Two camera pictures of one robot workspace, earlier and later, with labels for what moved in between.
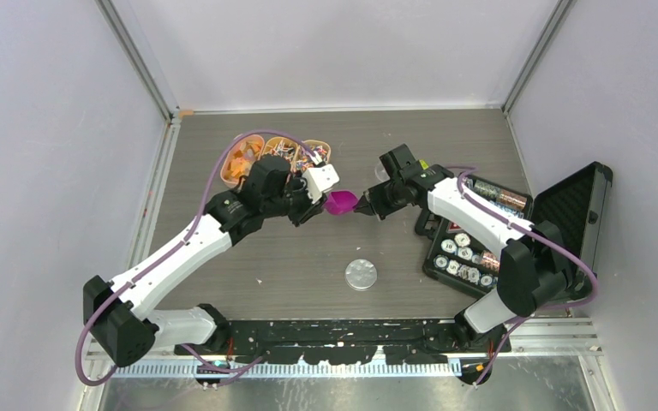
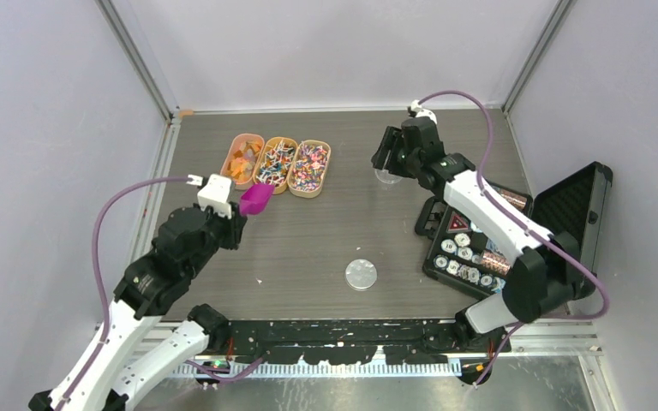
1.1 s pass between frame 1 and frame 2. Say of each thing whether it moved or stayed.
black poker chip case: stayed
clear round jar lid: stayed
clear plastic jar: stayed
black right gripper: moved
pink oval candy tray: stayed
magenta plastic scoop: moved
